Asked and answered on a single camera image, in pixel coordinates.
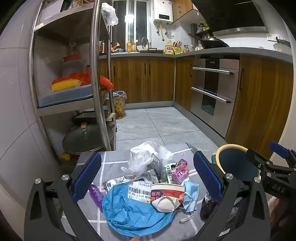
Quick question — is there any steel pot lid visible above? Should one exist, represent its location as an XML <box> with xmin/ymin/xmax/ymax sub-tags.
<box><xmin>62</xmin><ymin>123</ymin><xmax>114</xmax><ymax>154</ymax></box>

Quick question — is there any black baking tray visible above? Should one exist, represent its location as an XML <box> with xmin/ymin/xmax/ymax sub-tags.
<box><xmin>140</xmin><ymin>48</ymin><xmax>164</xmax><ymax>54</ymax></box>

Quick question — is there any black wok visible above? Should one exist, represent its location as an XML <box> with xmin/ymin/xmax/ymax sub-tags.
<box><xmin>188</xmin><ymin>32</ymin><xmax>230</xmax><ymax>49</ymax></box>

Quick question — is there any black range hood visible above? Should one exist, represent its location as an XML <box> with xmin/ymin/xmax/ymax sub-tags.
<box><xmin>191</xmin><ymin>0</ymin><xmax>269</xmax><ymax>33</ymax></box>

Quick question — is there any steel built-in oven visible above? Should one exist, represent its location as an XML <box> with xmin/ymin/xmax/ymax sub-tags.
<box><xmin>190</xmin><ymin>54</ymin><xmax>240</xmax><ymax>137</ymax></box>

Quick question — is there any steel shelf rack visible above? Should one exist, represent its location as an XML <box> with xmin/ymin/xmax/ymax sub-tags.
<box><xmin>28</xmin><ymin>0</ymin><xmax>117</xmax><ymax>153</ymax></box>

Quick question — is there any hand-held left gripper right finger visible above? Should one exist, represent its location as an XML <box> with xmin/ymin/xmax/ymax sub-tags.
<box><xmin>193</xmin><ymin>151</ymin><xmax>271</xmax><ymax>241</ymax></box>

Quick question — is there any silver foil pouch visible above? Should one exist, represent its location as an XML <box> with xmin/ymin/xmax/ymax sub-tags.
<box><xmin>103</xmin><ymin>169</ymin><xmax>160</xmax><ymax>193</ymax></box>

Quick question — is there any white plastic bag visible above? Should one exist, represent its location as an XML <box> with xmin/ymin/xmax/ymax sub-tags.
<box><xmin>101</xmin><ymin>2</ymin><xmax>119</xmax><ymax>26</ymax></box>

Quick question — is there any green packet with barcode label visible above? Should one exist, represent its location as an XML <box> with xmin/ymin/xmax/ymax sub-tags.
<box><xmin>128</xmin><ymin>181</ymin><xmax>154</xmax><ymax>200</ymax></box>

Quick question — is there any blue bucket with yellow rim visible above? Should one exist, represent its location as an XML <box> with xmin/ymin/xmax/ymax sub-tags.
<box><xmin>211</xmin><ymin>144</ymin><xmax>262</xmax><ymax>183</ymax></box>

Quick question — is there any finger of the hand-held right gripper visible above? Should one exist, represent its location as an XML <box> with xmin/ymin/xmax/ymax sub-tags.
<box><xmin>245</xmin><ymin>148</ymin><xmax>274</xmax><ymax>172</ymax></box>
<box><xmin>269</xmin><ymin>141</ymin><xmax>296</xmax><ymax>166</ymax></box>

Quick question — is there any window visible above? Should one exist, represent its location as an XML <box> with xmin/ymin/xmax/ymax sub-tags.
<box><xmin>113</xmin><ymin>0</ymin><xmax>151</xmax><ymax>52</ymax></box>

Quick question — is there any wooden base cabinet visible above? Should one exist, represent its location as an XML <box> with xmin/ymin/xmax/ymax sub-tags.
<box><xmin>98</xmin><ymin>54</ymin><xmax>293</xmax><ymax>160</ymax></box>

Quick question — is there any white cardboard box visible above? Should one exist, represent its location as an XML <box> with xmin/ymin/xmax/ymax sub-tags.
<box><xmin>43</xmin><ymin>0</ymin><xmax>65</xmax><ymax>20</ymax></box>

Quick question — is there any white pot with green lid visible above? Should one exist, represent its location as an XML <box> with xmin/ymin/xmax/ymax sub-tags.
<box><xmin>273</xmin><ymin>39</ymin><xmax>291</xmax><ymax>52</ymax></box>

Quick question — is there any orange plastic bag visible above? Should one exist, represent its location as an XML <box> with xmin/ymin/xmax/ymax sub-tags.
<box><xmin>53</xmin><ymin>67</ymin><xmax>114</xmax><ymax>91</ymax></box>

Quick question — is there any wooden wall cabinet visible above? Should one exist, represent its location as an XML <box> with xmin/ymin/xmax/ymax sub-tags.
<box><xmin>172</xmin><ymin>0</ymin><xmax>193</xmax><ymax>22</ymax></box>

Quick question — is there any plastic container with orange lid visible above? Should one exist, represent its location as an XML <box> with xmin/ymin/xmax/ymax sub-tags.
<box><xmin>61</xmin><ymin>54</ymin><xmax>82</xmax><ymax>77</ymax></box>

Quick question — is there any black snack packet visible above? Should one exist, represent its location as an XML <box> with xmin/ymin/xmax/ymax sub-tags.
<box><xmin>200</xmin><ymin>192</ymin><xmax>219</xmax><ymax>222</ymax></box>

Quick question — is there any white water heater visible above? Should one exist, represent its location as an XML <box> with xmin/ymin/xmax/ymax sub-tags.
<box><xmin>153</xmin><ymin>0</ymin><xmax>174</xmax><ymax>25</ymax></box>

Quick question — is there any black pan with wooden handle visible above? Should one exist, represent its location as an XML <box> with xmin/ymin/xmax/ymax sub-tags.
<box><xmin>71</xmin><ymin>111</ymin><xmax>116</xmax><ymax>124</ymax></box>

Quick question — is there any blue plastic bag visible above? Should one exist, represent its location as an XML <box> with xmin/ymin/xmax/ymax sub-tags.
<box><xmin>102</xmin><ymin>183</ymin><xmax>176</xmax><ymax>237</ymax></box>

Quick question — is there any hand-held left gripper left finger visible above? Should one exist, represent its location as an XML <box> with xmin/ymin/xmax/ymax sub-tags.
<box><xmin>24</xmin><ymin>152</ymin><xmax>103</xmax><ymax>241</ymax></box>

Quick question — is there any grey rug with white stripes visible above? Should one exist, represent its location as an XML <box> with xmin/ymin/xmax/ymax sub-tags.
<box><xmin>61</xmin><ymin>141</ymin><xmax>234</xmax><ymax>241</ymax></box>

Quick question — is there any clear plastic bag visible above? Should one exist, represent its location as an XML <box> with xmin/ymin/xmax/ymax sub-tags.
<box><xmin>121</xmin><ymin>141</ymin><xmax>174</xmax><ymax>176</ymax></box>

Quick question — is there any grey plastic tray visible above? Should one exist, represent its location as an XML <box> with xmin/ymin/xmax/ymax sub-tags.
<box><xmin>38</xmin><ymin>83</ymin><xmax>104</xmax><ymax>108</ymax></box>

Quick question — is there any white green snack packet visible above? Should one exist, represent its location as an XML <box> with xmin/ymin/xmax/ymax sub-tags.
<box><xmin>166</xmin><ymin>163</ymin><xmax>177</xmax><ymax>183</ymax></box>

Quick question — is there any pink snack packet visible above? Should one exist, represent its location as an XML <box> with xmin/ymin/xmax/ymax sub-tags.
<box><xmin>171</xmin><ymin>159</ymin><xmax>189</xmax><ymax>184</ymax></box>

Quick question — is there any patterned waste bin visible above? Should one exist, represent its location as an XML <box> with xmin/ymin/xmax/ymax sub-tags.
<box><xmin>112</xmin><ymin>91</ymin><xmax>127</xmax><ymax>120</ymax></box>

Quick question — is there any purple tube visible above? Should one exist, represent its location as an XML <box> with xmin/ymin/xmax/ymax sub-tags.
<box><xmin>88</xmin><ymin>184</ymin><xmax>104</xmax><ymax>209</ymax></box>

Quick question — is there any blue face mask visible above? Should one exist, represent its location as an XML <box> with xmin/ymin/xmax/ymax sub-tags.
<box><xmin>180</xmin><ymin>181</ymin><xmax>200</xmax><ymax>223</ymax></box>

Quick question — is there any red white paper bowl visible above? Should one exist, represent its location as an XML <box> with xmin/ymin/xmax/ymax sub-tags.
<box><xmin>150</xmin><ymin>183</ymin><xmax>186</xmax><ymax>212</ymax></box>

